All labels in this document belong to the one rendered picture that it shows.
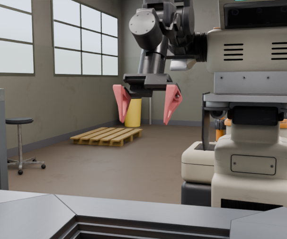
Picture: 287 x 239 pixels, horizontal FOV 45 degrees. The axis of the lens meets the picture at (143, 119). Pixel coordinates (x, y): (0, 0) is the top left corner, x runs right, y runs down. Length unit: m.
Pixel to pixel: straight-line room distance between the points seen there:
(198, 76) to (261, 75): 7.01
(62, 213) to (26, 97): 4.78
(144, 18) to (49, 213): 0.42
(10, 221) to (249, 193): 0.64
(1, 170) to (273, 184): 0.83
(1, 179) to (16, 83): 4.03
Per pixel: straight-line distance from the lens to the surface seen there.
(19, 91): 5.26
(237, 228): 0.58
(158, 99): 8.20
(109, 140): 5.65
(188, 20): 0.92
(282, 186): 1.01
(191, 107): 8.02
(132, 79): 0.75
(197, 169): 1.32
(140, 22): 0.73
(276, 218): 0.64
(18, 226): 0.60
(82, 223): 0.62
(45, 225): 0.60
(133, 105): 7.73
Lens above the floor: 1.08
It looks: 7 degrees down
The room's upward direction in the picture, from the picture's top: straight up
